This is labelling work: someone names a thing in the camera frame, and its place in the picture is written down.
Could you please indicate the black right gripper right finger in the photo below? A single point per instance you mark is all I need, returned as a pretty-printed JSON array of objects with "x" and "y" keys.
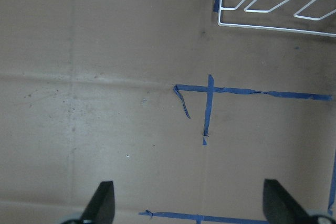
[{"x": 279, "y": 207}]

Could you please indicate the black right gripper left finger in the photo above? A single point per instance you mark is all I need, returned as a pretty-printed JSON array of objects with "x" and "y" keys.
[{"x": 101, "y": 207}]

